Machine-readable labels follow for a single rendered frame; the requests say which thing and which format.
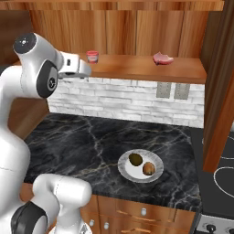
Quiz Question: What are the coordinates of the dark wooden cabinet door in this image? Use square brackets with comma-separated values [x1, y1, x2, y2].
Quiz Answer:
[0, 10, 34, 66]

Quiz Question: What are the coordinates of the wooden drawer front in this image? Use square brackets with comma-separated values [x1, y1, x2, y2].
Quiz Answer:
[98, 214, 185, 234]
[96, 195, 197, 227]

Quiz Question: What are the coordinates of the black hob stove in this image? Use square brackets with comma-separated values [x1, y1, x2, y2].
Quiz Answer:
[189, 127, 234, 234]

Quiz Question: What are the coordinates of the grey wall outlet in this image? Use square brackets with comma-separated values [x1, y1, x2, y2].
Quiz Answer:
[173, 82, 191, 101]
[155, 81, 173, 100]

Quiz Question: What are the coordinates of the red jam jar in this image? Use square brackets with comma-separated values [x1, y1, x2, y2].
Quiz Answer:
[86, 50, 100, 65]

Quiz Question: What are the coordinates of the grey round plate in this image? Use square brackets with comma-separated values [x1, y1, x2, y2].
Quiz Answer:
[117, 148, 165, 184]

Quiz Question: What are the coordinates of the wooden side panel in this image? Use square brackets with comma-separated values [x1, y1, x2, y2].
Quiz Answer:
[6, 96, 50, 141]

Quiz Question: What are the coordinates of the pink meat piece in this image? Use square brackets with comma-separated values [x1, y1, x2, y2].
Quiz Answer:
[152, 51, 175, 66]

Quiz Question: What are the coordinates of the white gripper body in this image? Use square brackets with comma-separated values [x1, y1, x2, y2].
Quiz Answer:
[58, 58, 92, 80]

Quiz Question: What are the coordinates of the open wooden wall cabinet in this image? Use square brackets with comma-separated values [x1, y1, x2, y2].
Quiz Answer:
[13, 0, 225, 85]

